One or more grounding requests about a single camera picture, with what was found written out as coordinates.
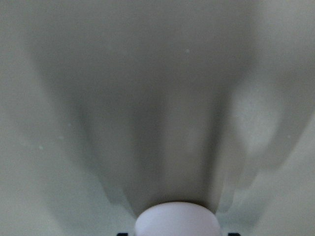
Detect pink cup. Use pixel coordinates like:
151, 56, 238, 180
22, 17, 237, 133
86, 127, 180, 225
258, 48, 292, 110
134, 202, 222, 236

